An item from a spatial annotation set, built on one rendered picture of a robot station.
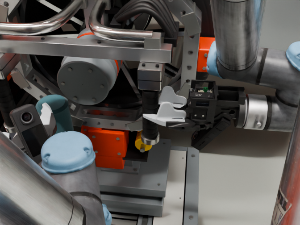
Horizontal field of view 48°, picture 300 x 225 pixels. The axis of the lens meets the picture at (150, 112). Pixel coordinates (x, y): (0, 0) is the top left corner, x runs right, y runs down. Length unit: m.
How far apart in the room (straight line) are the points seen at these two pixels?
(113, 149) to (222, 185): 0.73
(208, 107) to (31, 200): 0.44
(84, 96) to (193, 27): 0.32
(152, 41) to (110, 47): 0.09
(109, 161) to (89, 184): 0.71
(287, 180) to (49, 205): 0.22
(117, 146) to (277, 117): 0.58
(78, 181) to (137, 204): 0.94
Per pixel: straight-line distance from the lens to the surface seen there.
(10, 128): 0.87
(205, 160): 1.79
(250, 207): 1.65
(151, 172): 1.42
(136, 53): 0.69
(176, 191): 1.55
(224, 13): 0.47
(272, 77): 0.68
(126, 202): 1.40
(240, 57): 0.60
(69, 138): 0.50
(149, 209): 1.42
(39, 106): 0.96
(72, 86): 0.83
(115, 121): 1.06
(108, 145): 1.13
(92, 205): 0.45
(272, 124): 0.73
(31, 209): 0.34
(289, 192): 0.26
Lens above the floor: 1.30
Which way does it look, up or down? 39 degrees down
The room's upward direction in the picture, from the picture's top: straight up
